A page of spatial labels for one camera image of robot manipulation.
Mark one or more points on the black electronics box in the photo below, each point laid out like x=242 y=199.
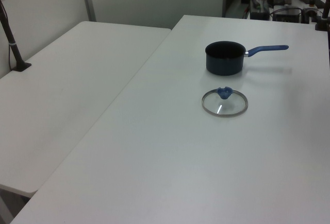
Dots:
x=258 y=13

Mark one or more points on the black equipment case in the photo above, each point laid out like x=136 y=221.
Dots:
x=286 y=16

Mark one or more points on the white side table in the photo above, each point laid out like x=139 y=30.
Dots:
x=64 y=92

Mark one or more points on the black camera pole with clamp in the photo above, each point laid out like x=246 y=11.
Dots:
x=13 y=47

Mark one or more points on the dark brown pole with clamp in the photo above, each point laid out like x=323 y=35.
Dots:
x=324 y=15

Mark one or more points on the glass lid blue knob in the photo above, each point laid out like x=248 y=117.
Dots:
x=224 y=93

